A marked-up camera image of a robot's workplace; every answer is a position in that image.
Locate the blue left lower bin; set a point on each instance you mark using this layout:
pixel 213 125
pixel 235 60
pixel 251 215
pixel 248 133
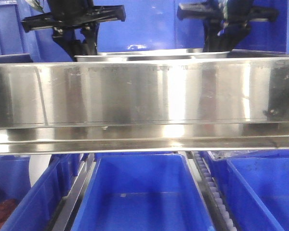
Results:
pixel 30 208

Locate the blue right lower bin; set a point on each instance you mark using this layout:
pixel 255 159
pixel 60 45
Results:
pixel 255 187

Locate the blue left upper bin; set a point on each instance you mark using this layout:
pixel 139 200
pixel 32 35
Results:
pixel 13 38

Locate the blue centre lower bin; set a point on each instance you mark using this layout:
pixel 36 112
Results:
pixel 149 192

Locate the blue centre upper bin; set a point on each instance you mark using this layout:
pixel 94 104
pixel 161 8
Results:
pixel 149 25

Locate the white roller track rail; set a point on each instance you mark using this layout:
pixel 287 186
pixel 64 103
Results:
pixel 217 209

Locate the blue right upper bin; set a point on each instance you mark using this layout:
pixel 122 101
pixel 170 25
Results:
pixel 269 36

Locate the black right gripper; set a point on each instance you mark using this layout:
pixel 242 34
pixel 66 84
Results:
pixel 219 37

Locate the blue bin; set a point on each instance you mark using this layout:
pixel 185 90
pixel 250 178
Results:
pixel 149 192
pixel 30 208
pixel 149 25
pixel 269 36
pixel 13 38
pixel 255 187

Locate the grey metal divider rail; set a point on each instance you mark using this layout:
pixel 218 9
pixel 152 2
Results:
pixel 69 205

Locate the stainless steel shelf front panel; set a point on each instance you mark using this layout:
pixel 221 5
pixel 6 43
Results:
pixel 240 101

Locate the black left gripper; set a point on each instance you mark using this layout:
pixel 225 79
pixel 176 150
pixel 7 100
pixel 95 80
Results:
pixel 66 15

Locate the silver metal tray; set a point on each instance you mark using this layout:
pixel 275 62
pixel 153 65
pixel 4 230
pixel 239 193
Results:
pixel 153 55

